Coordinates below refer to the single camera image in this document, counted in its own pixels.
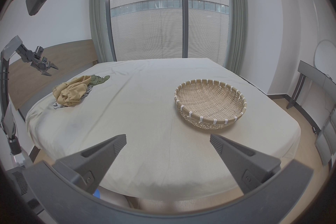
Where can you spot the bed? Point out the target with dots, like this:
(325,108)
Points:
(147,102)

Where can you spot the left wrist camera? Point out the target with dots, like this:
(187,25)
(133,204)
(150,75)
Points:
(39,51)

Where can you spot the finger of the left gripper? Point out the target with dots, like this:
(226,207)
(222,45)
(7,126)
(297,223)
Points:
(46,73)
(52,65)

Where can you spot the green garment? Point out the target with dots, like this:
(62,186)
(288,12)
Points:
(99,80)

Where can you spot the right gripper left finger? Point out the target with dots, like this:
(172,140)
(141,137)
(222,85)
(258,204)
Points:
(86,165)

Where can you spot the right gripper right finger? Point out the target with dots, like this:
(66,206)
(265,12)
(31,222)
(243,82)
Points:
(246,165)

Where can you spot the window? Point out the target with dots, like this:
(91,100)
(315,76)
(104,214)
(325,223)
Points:
(147,20)

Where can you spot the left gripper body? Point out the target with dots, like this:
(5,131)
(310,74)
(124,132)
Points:
(39,64)

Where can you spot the dark grey desk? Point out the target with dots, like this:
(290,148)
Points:
(315,73)

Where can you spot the grey-green curtain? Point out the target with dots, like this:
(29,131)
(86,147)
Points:
(237,13)
(99,7)

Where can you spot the round woven basket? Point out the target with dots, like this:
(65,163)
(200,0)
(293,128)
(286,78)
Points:
(210,99)

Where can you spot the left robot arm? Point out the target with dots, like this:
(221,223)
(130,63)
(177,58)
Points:
(11,45)

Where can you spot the tan shorts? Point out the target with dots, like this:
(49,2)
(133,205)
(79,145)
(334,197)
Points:
(69,91)

